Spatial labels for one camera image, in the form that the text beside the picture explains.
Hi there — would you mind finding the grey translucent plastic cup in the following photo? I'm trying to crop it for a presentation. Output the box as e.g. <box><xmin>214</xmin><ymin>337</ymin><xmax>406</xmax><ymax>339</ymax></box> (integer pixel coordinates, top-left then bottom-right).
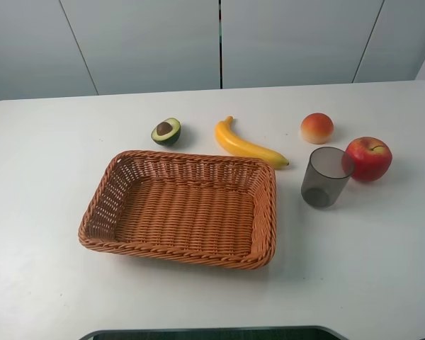
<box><xmin>301</xmin><ymin>147</ymin><xmax>355</xmax><ymax>208</ymax></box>

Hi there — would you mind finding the red apple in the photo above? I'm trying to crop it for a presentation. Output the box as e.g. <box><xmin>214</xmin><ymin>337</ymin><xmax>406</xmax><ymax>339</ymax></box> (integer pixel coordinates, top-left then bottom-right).
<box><xmin>346</xmin><ymin>137</ymin><xmax>392</xmax><ymax>182</ymax></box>

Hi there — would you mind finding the orange bread bun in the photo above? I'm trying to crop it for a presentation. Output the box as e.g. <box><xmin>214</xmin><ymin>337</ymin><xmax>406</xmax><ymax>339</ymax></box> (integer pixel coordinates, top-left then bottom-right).
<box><xmin>300</xmin><ymin>113</ymin><xmax>334</xmax><ymax>145</ymax></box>

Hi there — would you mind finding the halved avocado with pit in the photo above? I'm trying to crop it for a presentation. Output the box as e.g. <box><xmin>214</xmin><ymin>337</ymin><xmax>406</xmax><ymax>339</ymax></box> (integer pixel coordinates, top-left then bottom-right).
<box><xmin>151</xmin><ymin>118</ymin><xmax>181</xmax><ymax>147</ymax></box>

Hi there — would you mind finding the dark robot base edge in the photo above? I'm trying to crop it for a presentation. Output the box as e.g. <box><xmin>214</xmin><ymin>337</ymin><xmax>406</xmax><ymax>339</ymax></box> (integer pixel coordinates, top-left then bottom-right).
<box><xmin>82</xmin><ymin>326</ymin><xmax>344</xmax><ymax>339</ymax></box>

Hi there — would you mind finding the yellow banana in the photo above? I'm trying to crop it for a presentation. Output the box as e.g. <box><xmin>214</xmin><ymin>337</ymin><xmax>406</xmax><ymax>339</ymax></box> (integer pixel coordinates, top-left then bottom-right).
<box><xmin>215</xmin><ymin>116</ymin><xmax>290</xmax><ymax>169</ymax></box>

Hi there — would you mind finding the brown wicker basket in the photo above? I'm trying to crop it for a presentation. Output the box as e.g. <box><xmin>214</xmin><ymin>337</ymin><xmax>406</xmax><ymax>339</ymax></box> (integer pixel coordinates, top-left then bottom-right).
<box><xmin>78</xmin><ymin>150</ymin><xmax>276</xmax><ymax>269</ymax></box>

